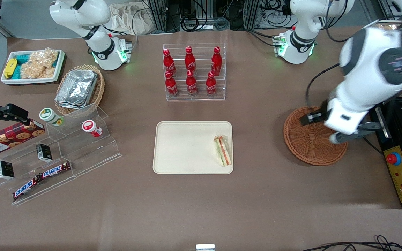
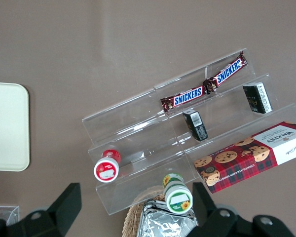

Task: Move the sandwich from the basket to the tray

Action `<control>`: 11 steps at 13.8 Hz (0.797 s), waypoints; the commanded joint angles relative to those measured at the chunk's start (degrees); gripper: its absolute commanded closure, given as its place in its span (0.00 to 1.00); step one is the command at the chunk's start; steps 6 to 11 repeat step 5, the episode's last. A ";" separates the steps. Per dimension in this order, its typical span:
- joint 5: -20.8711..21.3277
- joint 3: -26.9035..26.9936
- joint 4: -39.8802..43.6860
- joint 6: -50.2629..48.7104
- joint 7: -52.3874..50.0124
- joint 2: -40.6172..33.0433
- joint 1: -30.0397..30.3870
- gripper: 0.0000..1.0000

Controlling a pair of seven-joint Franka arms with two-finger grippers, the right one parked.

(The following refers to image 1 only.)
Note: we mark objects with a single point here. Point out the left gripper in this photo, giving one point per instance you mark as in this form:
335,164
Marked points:
318,115

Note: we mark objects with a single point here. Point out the triangle sandwich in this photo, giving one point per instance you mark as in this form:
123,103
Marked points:
223,153

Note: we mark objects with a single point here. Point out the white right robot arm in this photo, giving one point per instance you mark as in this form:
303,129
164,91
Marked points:
94,31

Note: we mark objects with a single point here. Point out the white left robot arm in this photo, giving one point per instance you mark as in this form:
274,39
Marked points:
372,62

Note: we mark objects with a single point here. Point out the round brown wicker basket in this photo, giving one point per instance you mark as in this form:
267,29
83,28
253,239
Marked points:
305,146

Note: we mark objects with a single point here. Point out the oval light wicker basket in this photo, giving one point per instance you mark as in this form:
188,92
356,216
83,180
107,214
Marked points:
98,92

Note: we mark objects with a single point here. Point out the beige rectangular tray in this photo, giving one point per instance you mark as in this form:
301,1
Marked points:
187,148

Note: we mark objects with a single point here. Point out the red cookie box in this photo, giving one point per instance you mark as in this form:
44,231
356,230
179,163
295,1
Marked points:
9,139

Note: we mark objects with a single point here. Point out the white plastic snack bin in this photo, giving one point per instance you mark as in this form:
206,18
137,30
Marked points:
5,81

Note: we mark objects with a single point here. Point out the green lid yogurt cup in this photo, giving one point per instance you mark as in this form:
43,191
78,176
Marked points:
49,116

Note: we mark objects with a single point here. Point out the teal snack packet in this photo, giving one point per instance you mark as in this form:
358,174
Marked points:
22,58
17,72

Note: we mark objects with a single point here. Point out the yellow snack packet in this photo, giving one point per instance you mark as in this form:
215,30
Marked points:
10,68

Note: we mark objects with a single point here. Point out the clear bag rice crackers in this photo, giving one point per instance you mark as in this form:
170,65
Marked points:
35,71
45,57

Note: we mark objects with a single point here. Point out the small black box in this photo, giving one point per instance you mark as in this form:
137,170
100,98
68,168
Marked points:
5,170
44,152

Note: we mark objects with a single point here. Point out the stacked foil containers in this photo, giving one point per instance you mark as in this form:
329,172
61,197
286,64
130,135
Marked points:
77,89

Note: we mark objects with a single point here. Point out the snickers chocolate bar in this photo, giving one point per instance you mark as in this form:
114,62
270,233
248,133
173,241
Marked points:
56,170
26,188

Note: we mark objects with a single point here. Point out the clear acrylic step stand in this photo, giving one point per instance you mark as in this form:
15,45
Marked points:
82,153

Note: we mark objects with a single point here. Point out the red lid yogurt cup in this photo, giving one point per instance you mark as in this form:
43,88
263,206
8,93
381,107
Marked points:
91,127

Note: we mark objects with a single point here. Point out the red emergency stop button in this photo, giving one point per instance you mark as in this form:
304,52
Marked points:
393,159

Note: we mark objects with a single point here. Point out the red cola bottle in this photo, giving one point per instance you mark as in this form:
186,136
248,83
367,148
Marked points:
171,85
216,62
190,61
210,84
191,84
169,62

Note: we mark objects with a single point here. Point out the clear bag fried snacks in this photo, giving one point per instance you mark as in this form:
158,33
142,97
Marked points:
389,26

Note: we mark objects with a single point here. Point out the clear acrylic bottle rack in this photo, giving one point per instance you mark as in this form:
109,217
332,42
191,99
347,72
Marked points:
201,96

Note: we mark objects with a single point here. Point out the white crumpled cloth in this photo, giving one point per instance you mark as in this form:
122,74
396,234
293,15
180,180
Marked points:
129,19

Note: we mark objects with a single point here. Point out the aluminium frame profile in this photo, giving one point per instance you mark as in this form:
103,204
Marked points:
251,14
159,15

